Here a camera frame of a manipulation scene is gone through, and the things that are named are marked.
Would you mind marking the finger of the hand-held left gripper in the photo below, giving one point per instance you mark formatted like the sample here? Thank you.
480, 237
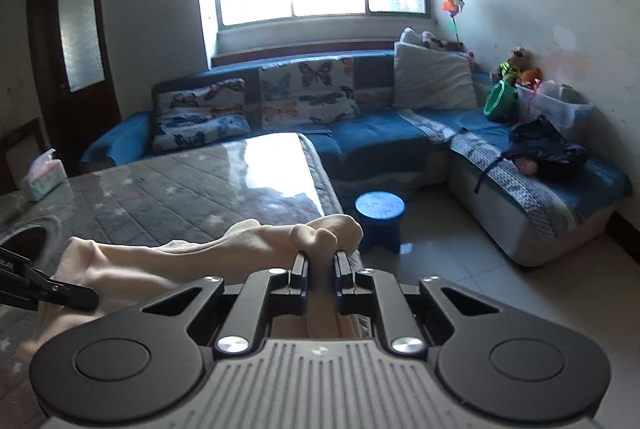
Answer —
55, 294

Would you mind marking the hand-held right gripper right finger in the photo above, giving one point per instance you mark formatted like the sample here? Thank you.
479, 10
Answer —
341, 286

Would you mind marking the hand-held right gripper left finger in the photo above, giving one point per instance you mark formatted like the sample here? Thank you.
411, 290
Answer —
303, 284

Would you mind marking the beige garment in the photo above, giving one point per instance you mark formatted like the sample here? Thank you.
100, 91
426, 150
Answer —
150, 264

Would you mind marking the blue round stool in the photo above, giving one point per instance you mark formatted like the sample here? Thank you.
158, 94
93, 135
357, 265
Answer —
380, 211

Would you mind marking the white tissue box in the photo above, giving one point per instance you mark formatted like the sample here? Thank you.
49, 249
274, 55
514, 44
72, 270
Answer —
45, 179

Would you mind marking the blue corner sofa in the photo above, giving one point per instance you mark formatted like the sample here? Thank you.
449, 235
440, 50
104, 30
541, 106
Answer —
380, 144

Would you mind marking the dark door with frosted glass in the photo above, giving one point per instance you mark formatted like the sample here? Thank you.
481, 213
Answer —
85, 109

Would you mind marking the butterfly print cushion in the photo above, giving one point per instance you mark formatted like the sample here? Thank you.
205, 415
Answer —
200, 119
305, 94

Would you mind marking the grey patterned sofa throw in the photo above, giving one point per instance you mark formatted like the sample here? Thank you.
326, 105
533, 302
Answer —
520, 189

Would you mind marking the plain pale pillow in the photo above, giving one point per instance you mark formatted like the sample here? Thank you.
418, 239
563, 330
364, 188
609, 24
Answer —
432, 79

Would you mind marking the green toy bucket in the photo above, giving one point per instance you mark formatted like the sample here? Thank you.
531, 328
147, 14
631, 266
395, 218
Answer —
500, 101

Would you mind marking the black backpack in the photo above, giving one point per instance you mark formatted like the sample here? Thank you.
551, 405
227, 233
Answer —
550, 151

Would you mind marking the brown plush toy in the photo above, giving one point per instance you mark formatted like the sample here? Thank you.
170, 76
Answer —
515, 66

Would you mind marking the clear plastic storage box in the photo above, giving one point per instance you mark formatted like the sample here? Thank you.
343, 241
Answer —
560, 106

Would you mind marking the colourful pinwheel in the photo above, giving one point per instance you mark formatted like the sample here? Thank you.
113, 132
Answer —
454, 4

